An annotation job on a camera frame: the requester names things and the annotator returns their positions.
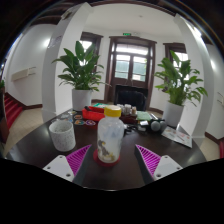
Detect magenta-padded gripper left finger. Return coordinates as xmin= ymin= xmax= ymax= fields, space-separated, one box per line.
xmin=42 ymin=143 xmax=94 ymax=188

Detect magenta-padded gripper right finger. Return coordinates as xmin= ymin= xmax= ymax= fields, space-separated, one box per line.
xmin=134 ymin=143 xmax=184 ymax=186

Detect clear bottle with yellow cap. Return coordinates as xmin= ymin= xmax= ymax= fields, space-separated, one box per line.
xmin=96 ymin=104 xmax=125 ymax=164

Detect white speckled cup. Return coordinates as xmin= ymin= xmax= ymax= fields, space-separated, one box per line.
xmin=48 ymin=119 xmax=77 ymax=153

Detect grey twin-ball device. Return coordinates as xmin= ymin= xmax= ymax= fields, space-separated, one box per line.
xmin=148 ymin=119 xmax=169 ymax=133

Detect black flat device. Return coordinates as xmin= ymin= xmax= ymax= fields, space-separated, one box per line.
xmin=123 ymin=123 xmax=138 ymax=134

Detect printed paper leaflet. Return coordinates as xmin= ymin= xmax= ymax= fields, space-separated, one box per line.
xmin=161 ymin=125 xmax=194 ymax=149

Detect green notebook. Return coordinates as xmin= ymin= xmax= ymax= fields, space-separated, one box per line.
xmin=135 ymin=110 xmax=154 ymax=122

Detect red plastic box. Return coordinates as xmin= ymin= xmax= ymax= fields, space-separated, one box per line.
xmin=81 ymin=105 xmax=106 ymax=122

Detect wooden tray with small jars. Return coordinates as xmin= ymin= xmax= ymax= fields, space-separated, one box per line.
xmin=116 ymin=103 xmax=138 ymax=125

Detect leafy plant in white pot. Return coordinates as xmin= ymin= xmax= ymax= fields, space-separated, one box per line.
xmin=51 ymin=40 xmax=108 ymax=112
xmin=153 ymin=49 xmax=208 ymax=129

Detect flat green box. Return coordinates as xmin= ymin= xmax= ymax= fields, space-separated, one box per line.
xmin=92 ymin=102 xmax=109 ymax=109

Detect black chair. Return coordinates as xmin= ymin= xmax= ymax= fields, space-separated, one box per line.
xmin=114 ymin=84 xmax=148 ymax=112

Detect brown wooden double door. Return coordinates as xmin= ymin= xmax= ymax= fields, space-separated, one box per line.
xmin=104 ymin=35 xmax=158 ymax=111

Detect brown-framed window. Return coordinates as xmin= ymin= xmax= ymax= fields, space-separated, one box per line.
xmin=163 ymin=42 xmax=188 ymax=64
xmin=79 ymin=31 xmax=104 ymax=58

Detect small grey pillar notice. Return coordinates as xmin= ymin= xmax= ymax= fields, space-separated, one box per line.
xmin=48 ymin=35 xmax=63 ymax=49

